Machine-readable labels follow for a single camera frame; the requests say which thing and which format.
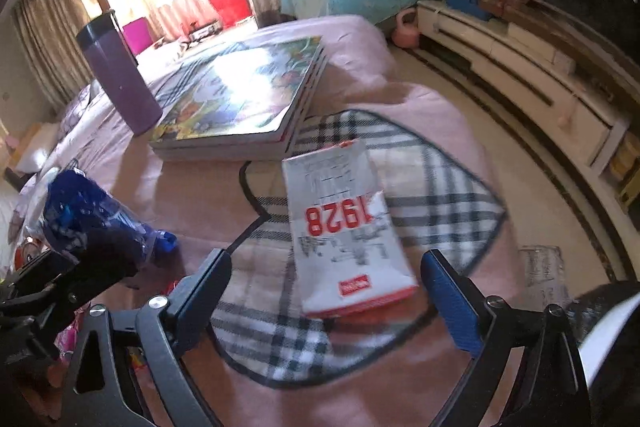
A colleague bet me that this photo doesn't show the pink kettlebell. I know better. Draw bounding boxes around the pink kettlebell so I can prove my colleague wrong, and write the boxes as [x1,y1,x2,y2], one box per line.
[391,7,421,48]

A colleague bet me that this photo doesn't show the checked pillow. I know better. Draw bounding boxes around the checked pillow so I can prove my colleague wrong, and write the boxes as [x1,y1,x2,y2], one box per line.
[55,82,108,142]

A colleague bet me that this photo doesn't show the purple thermos flask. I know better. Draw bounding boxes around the purple thermos flask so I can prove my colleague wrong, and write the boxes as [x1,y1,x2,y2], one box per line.
[76,9,163,138]

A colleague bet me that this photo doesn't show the brown wooden shelf board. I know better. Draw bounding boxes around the brown wooden shelf board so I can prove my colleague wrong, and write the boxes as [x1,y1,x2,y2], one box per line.
[495,0,640,72]

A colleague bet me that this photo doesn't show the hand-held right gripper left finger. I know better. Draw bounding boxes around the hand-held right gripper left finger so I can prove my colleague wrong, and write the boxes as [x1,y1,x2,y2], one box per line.
[62,248,233,427]

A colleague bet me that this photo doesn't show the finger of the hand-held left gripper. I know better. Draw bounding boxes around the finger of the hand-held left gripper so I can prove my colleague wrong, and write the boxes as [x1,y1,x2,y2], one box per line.
[5,249,83,293]
[52,227,147,308]

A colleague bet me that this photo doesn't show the white television cabinet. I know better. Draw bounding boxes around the white television cabinet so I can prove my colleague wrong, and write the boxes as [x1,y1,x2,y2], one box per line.
[416,0,640,218]

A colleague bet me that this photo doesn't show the crushed blue plastic bottle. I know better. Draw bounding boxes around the crushed blue plastic bottle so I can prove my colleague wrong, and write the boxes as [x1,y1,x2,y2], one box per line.
[42,167,178,258]

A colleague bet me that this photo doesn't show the stack of colourful books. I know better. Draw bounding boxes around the stack of colourful books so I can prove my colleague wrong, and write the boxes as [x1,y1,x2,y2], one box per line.
[148,36,328,162]

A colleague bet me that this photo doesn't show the white bin with black bag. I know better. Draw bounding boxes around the white bin with black bag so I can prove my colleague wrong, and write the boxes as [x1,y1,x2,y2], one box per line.
[565,279,640,427]

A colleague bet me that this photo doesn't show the clear plastic wrapper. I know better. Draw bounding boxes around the clear plastic wrapper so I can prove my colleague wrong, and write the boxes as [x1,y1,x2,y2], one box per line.
[519,246,571,308]

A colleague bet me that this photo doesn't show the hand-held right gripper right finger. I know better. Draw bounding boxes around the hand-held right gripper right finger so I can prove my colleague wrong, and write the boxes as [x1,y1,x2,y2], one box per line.
[420,249,591,427]

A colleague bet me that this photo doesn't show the white carton with red print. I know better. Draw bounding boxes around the white carton with red print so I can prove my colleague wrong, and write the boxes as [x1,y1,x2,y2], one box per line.
[281,139,420,320]

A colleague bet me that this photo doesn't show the white pillow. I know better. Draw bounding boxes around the white pillow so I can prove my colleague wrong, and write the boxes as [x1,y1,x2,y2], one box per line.
[12,122,61,172]

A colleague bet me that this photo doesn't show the narrow beige patterned curtain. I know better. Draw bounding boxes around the narrow beige patterned curtain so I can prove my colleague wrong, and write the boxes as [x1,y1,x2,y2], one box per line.
[11,0,93,108]

